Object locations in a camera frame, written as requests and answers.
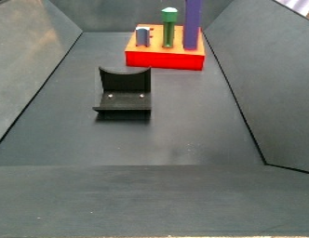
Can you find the purple rectangular block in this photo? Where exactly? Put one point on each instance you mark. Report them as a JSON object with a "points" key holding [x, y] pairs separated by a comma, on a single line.
{"points": [[192, 24]]}

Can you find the red peg board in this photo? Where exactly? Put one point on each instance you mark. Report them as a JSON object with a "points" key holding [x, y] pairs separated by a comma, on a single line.
{"points": [[158, 57]]}

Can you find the black curved holder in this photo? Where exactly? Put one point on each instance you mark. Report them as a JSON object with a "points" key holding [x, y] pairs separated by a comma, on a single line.
{"points": [[126, 95]]}

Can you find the light blue notched block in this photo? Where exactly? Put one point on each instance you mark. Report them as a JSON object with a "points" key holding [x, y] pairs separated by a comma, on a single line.
{"points": [[142, 36]]}

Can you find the green cylinder peg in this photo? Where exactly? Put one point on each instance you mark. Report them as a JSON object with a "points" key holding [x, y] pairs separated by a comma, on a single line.
{"points": [[169, 18]]}

